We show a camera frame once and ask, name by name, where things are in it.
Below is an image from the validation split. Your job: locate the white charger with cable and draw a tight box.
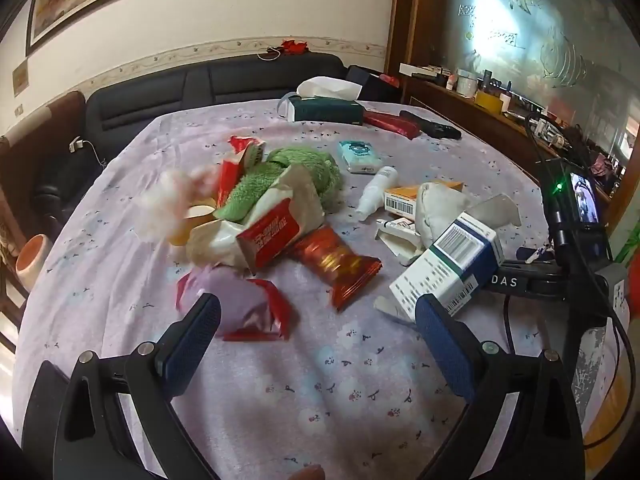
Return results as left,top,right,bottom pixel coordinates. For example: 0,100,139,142
68,136,106,168

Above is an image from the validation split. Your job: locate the black sofa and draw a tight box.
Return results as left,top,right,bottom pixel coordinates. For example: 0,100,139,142
32,53,401,224

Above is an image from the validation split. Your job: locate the beige paper bag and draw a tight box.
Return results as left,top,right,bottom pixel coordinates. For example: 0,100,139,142
186,165,324,273

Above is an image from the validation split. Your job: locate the red gold snack bag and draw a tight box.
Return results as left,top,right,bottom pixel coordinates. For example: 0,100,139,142
288,224,383,312

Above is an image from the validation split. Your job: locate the pink floral tablecloth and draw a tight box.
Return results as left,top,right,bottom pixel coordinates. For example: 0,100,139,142
13,101,548,479

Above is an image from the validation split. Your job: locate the wooden cabinet counter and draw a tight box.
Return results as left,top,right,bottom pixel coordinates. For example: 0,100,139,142
400,75,623,230

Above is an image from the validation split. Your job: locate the white spray bottle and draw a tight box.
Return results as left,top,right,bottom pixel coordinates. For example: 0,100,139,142
355,166,398,222

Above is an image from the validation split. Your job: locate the red fabric on sofa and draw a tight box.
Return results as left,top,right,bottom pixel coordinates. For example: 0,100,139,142
278,39,309,55

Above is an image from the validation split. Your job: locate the small open white box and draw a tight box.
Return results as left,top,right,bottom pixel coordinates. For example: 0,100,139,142
375,218,425,266

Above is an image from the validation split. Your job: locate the red white paper carton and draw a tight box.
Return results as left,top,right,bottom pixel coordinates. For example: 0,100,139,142
217,136,265,208

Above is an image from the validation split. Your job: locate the yellow round lid container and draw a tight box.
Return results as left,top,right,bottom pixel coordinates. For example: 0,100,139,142
168,204,215,246

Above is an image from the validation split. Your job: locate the teal wet wipes pack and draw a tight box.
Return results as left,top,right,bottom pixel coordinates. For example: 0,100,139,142
338,140,384,174

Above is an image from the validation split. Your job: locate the dark green tissue box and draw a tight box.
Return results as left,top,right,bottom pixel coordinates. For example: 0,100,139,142
277,76,364,125

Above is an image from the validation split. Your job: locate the camera with screen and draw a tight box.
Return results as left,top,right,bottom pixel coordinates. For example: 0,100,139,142
538,158,610,263

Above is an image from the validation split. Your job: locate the blue white medicine box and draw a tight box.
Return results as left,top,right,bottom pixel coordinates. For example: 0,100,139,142
373,212,504,324

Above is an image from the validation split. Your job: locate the red wallet pouch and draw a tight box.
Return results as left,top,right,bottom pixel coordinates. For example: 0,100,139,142
362,110,421,140

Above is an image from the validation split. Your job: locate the crumpled white tissue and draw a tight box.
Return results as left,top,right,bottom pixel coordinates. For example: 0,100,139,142
414,182,521,248

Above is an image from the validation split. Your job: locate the purple snack wrapper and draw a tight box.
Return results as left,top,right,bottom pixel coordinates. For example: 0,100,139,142
176,266,293,342

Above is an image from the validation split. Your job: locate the green towel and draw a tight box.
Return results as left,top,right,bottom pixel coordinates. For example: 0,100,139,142
214,145,345,222

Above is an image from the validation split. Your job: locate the white plastic bag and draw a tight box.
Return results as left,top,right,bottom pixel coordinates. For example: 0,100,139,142
134,166,220,242

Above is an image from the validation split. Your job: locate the orange white medicine box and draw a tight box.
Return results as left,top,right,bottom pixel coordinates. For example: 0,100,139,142
384,181,469,220

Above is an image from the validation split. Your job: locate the orange white cup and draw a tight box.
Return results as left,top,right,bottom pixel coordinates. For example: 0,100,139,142
15,234,52,292

